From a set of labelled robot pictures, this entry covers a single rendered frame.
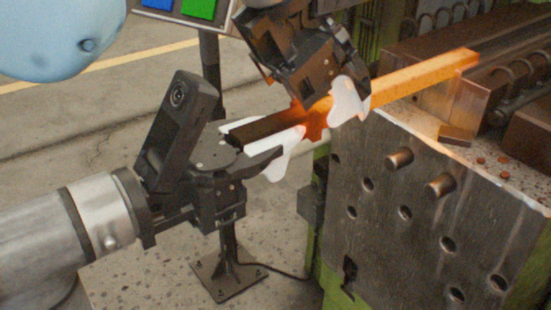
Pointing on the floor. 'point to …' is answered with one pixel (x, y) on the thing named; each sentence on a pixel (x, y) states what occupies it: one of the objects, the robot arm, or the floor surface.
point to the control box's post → (208, 44)
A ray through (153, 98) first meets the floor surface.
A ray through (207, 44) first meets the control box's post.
